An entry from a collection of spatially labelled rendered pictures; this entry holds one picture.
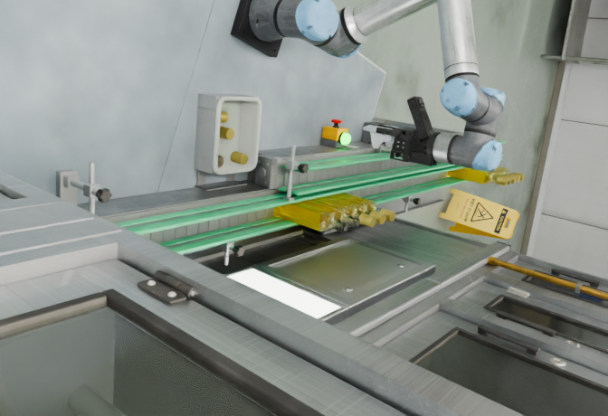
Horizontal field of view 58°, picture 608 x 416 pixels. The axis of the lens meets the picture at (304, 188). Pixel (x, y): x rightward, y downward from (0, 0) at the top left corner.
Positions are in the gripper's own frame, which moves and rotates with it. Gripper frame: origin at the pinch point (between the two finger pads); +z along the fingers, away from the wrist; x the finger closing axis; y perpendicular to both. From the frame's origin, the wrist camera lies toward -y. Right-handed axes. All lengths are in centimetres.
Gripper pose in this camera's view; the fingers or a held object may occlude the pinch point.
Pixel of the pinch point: (373, 126)
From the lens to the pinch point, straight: 153.1
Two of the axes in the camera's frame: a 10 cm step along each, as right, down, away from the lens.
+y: -1.0, 9.7, 2.3
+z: -7.7, -2.2, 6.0
